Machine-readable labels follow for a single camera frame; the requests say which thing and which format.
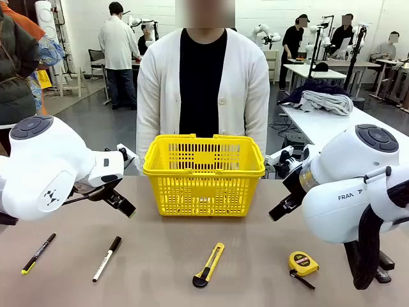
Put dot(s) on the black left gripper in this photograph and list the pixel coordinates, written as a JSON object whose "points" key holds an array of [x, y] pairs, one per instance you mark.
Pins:
{"points": [[96, 192]]}

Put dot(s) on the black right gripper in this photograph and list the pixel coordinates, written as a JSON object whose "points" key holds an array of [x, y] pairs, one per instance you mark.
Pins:
{"points": [[298, 185]]}

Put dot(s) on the white marker with black cap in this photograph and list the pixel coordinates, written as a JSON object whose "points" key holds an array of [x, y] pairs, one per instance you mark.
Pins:
{"points": [[107, 259]]}

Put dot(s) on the black pen with yellow tip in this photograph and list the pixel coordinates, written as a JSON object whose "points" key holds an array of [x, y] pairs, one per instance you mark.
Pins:
{"points": [[38, 254]]}

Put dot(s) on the black stapler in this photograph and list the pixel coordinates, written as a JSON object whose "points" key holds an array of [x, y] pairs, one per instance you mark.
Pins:
{"points": [[386, 263]]}

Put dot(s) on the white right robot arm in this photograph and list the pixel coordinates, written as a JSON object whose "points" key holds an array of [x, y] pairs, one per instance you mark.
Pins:
{"points": [[335, 179]]}

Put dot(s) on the person's right forearm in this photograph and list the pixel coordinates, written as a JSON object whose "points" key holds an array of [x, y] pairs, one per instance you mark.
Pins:
{"points": [[145, 128]]}

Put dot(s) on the person's left forearm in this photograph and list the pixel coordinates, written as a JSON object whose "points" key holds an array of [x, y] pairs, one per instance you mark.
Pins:
{"points": [[259, 128]]}

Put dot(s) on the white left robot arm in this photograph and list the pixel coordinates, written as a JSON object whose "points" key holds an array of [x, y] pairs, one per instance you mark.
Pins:
{"points": [[48, 153]]}

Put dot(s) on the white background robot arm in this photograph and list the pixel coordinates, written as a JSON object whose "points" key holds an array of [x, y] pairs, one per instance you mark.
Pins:
{"points": [[137, 21], [260, 32]]}

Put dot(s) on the yellow plastic shopping basket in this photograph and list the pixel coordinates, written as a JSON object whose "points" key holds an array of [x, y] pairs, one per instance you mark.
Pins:
{"points": [[204, 174]]}

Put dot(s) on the person in white cardigan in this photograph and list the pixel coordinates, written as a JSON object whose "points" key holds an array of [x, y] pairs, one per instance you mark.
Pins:
{"points": [[204, 80]]}

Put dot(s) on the person in white coat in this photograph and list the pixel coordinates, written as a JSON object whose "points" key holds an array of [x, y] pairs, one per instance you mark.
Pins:
{"points": [[116, 44]]}

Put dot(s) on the seated person in dark top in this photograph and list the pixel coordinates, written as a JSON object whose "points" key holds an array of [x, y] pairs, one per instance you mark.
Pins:
{"points": [[144, 41]]}

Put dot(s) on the standing person in black top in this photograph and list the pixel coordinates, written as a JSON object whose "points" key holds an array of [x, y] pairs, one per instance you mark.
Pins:
{"points": [[342, 36]]}

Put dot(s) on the seated person in grey top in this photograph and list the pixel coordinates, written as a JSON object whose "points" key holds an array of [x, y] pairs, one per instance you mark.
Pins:
{"points": [[385, 49]]}

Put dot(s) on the yellow tape measure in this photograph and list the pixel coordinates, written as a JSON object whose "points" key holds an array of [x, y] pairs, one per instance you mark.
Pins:
{"points": [[302, 262]]}

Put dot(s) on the black round stool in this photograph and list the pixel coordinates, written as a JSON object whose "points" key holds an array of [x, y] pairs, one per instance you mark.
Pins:
{"points": [[295, 137]]}

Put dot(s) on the yellow utility knife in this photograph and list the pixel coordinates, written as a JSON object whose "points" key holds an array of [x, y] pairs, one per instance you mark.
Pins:
{"points": [[211, 262]]}

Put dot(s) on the large white table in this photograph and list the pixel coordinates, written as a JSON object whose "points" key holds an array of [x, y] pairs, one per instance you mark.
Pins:
{"points": [[319, 124]]}

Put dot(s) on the grey clothes pile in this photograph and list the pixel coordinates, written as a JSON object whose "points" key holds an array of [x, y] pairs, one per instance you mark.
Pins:
{"points": [[329, 102]]}

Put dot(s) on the dark navy clothes pile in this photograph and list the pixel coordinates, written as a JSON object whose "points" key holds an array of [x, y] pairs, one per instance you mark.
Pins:
{"points": [[316, 86]]}

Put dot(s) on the white wooden stool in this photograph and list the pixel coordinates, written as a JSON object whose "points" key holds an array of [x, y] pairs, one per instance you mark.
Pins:
{"points": [[79, 83]]}

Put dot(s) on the small white table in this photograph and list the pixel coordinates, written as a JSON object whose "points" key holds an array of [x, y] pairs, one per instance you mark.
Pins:
{"points": [[300, 70]]}

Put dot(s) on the black cap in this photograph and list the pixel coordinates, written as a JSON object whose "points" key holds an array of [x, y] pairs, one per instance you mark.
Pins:
{"points": [[320, 67]]}

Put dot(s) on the black office chair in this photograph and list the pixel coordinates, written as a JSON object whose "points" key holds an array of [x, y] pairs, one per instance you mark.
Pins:
{"points": [[96, 56]]}

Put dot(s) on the brown topped table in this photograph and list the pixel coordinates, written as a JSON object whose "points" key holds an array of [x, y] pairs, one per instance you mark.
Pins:
{"points": [[351, 64]]}

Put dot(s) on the black tripod pole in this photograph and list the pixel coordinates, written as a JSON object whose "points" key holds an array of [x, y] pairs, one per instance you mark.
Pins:
{"points": [[354, 60], [314, 51]]}

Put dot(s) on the figure in orange blue clothes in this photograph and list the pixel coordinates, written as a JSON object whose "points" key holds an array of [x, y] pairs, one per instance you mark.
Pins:
{"points": [[52, 51]]}

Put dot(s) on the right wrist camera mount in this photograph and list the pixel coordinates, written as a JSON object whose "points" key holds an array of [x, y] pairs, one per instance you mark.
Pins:
{"points": [[281, 156]]}

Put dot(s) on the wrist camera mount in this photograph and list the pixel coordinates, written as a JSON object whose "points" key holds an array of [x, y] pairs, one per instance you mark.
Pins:
{"points": [[123, 152], [281, 156]]}

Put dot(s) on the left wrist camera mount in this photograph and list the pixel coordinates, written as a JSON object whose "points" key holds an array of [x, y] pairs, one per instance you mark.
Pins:
{"points": [[123, 152]]}

